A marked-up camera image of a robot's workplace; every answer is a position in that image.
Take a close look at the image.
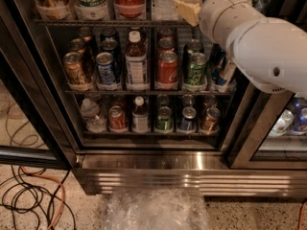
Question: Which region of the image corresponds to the redbull can middle front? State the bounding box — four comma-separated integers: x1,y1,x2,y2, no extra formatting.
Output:
217,57,236,93

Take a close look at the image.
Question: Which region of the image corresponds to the green can middle front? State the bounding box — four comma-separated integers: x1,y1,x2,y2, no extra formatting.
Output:
183,53,208,91

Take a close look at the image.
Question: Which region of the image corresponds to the gold can bottom front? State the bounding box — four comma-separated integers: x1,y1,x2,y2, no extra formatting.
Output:
201,107,221,133

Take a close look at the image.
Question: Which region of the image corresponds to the green can bottom front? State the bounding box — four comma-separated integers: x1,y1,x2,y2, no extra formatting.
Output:
155,106,173,132

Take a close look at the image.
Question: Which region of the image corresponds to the red coke can middle front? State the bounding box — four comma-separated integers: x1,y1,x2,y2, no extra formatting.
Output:
155,51,178,90

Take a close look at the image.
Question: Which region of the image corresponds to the gold can middle front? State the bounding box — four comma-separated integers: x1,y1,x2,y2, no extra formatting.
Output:
63,52,90,91

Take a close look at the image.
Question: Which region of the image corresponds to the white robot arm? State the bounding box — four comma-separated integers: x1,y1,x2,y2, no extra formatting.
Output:
173,0,307,96

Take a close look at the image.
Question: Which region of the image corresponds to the clear water bottle bottom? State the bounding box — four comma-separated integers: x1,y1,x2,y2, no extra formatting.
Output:
81,98,106,133

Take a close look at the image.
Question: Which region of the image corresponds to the clear water bottle top shelf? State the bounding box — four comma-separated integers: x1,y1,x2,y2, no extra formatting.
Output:
152,0,180,21

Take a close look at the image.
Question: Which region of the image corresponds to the brown tea bottle bottom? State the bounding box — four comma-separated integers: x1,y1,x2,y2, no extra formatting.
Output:
132,96,150,133

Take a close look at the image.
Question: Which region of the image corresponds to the stainless steel fridge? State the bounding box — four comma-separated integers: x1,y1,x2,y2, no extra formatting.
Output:
14,0,307,197

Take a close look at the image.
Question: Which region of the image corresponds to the brown tea bottle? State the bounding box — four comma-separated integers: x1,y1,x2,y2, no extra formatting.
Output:
132,96,150,133
125,31,149,90

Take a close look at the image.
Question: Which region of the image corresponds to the black cable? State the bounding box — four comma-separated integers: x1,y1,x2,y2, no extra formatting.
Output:
0,165,78,230

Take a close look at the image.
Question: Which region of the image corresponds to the right glass fridge door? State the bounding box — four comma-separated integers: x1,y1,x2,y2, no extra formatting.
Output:
228,91,307,170

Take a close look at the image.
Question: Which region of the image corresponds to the clear plastic wrap bag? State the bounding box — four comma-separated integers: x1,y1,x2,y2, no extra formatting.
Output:
104,188,209,230

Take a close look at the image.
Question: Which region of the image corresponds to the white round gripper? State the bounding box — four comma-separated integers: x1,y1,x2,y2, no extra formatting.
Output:
173,0,264,47

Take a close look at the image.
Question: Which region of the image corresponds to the blue can bottom front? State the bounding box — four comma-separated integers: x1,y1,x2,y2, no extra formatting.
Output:
177,106,197,133

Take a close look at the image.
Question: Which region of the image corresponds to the open glass fridge door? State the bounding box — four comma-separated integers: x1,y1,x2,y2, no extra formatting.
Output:
0,0,76,170

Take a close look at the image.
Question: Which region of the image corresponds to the brown tea bottle middle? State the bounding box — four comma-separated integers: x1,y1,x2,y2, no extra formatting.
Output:
125,31,149,90

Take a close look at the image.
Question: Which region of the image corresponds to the blue pepsi can middle front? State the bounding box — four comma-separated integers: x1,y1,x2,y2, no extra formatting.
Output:
96,52,120,86

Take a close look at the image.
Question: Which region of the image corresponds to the orange cable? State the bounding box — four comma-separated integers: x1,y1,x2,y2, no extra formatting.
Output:
19,165,67,230

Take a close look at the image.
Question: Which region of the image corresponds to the red can bottom front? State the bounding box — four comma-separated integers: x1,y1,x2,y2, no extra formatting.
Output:
108,105,128,131

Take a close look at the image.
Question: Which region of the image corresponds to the white green drink bottle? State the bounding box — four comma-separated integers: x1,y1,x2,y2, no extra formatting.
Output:
75,0,107,20

